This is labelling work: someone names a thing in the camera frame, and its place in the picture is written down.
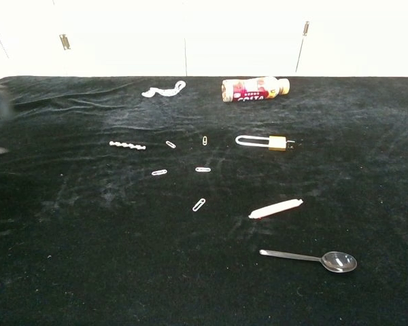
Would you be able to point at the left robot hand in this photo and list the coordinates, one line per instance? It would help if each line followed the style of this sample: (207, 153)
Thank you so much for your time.
(0, 102)

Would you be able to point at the shiny metal screw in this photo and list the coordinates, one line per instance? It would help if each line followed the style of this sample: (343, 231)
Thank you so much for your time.
(127, 145)

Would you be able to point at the woven folding screen panel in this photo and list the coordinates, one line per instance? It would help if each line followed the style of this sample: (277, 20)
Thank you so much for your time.
(126, 37)
(364, 37)
(27, 40)
(245, 37)

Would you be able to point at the metal screen hinge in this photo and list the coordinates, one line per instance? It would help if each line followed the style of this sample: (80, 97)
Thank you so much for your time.
(64, 41)
(306, 28)

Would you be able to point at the silver paper clip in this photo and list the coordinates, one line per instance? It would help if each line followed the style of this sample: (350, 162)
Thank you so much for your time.
(204, 140)
(159, 172)
(203, 169)
(170, 144)
(199, 204)

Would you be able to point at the black velvet table cloth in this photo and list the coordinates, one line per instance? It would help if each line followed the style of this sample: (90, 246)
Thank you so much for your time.
(88, 254)

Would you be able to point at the red Costa drink bottle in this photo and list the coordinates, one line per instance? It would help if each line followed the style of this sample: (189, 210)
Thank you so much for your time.
(251, 91)

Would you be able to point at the brass long-shackle padlock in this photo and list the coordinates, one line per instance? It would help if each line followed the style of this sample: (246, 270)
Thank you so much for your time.
(277, 143)

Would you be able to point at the small key in padlock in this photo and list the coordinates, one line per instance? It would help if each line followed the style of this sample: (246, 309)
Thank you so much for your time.
(290, 145)

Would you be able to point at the silver metal spoon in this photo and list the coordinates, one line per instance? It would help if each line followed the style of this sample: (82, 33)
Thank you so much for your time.
(338, 262)

